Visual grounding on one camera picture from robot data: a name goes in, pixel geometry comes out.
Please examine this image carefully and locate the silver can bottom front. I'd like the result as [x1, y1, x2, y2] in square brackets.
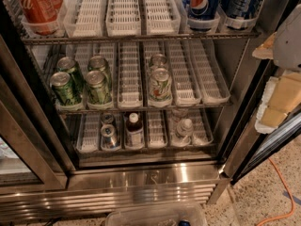
[101, 124, 119, 150]

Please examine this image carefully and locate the silver can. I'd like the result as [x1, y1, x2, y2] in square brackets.
[101, 124, 119, 150]
[101, 112, 115, 125]

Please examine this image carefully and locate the clear water bottle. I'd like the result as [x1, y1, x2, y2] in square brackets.
[174, 119, 194, 146]

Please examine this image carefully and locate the brown bottle white cap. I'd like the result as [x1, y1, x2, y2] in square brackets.
[126, 113, 144, 150]

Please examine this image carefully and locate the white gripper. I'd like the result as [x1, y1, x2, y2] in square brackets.
[252, 4, 301, 134]

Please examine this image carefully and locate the green can front left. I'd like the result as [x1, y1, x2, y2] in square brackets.
[50, 72, 82, 106]

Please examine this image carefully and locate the white green can back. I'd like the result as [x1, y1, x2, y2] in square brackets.
[149, 54, 167, 73]

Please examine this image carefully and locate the fridge door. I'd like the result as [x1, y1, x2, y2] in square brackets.
[221, 59, 301, 185]

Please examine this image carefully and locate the wire shelf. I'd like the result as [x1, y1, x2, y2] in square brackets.
[22, 31, 261, 45]
[57, 102, 232, 115]

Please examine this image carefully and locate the green can back left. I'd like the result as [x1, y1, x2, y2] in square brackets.
[56, 56, 84, 93]

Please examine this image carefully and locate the clear plastic bin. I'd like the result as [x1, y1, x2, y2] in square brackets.
[105, 202, 208, 226]

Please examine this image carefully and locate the silver can bottom back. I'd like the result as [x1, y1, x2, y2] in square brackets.
[101, 112, 115, 125]

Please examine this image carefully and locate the middle wire shelf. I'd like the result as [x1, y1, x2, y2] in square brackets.
[57, 102, 232, 115]

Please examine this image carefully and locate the blue pepsi can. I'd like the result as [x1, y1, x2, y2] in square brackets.
[187, 0, 219, 21]

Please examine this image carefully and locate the red cola can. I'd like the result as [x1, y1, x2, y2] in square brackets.
[18, 0, 63, 36]

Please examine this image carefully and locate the white green can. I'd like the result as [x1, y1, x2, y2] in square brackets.
[149, 54, 167, 73]
[150, 68, 172, 102]

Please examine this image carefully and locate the white tray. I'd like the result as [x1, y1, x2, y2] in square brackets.
[63, 0, 107, 38]
[188, 40, 230, 104]
[143, 0, 181, 35]
[105, 0, 141, 37]
[165, 40, 201, 106]
[118, 42, 143, 108]

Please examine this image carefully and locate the white green can front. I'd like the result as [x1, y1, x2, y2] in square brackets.
[150, 68, 172, 102]

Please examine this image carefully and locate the orange cable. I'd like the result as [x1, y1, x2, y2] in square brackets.
[256, 157, 296, 226]

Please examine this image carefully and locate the stainless steel fridge cabinet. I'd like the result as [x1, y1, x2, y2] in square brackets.
[0, 0, 299, 222]

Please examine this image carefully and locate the top wire shelf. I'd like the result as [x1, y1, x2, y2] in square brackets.
[22, 31, 261, 45]

